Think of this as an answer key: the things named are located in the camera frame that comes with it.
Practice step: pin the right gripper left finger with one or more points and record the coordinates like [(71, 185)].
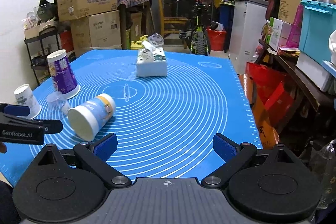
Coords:
[(92, 157)]

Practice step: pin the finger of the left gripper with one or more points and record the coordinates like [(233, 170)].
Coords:
[(52, 126), (15, 110)]

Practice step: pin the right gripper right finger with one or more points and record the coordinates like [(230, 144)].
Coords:
[(236, 157)]

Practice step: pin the blue white paper cup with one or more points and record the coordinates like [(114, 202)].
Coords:
[(90, 117)]

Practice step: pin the white ink-print paper cup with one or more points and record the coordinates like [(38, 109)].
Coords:
[(24, 96)]

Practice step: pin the clear plastic cup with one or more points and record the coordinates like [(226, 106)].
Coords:
[(58, 105)]

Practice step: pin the tall purple paper cup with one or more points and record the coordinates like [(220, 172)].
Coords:
[(63, 77)]

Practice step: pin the red gift bag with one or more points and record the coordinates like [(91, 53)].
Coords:
[(268, 93)]

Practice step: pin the black metal shelf rack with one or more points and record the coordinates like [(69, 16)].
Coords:
[(38, 62)]

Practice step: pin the blue silicone baking mat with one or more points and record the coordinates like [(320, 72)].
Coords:
[(165, 125)]

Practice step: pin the dark wooden side table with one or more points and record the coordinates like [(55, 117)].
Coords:
[(307, 94)]

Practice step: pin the black cap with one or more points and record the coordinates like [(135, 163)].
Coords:
[(46, 10)]

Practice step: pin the white tissue pack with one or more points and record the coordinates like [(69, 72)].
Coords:
[(151, 61)]

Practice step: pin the lower cardboard box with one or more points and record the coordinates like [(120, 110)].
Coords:
[(100, 31)]

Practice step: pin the white flat box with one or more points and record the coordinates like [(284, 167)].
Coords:
[(316, 73)]

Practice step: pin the yellow oil jug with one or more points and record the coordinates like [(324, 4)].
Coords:
[(136, 45)]

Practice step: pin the red plastic bucket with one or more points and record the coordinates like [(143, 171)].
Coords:
[(217, 39)]

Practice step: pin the pink translucent container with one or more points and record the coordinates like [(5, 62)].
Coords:
[(295, 32)]

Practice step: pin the green white product box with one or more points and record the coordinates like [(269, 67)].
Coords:
[(278, 33)]

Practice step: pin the knotted plastic bag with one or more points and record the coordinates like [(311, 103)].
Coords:
[(156, 40)]

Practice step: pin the white chest freezer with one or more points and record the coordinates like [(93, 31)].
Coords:
[(248, 21)]

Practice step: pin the dark cluttered table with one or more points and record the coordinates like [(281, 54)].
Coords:
[(135, 20)]

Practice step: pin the wooden chair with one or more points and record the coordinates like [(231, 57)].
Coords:
[(170, 25)]

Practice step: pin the black green bicycle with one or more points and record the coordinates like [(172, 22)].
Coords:
[(194, 33)]

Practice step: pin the teal storage bin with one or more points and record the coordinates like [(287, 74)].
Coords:
[(318, 23)]

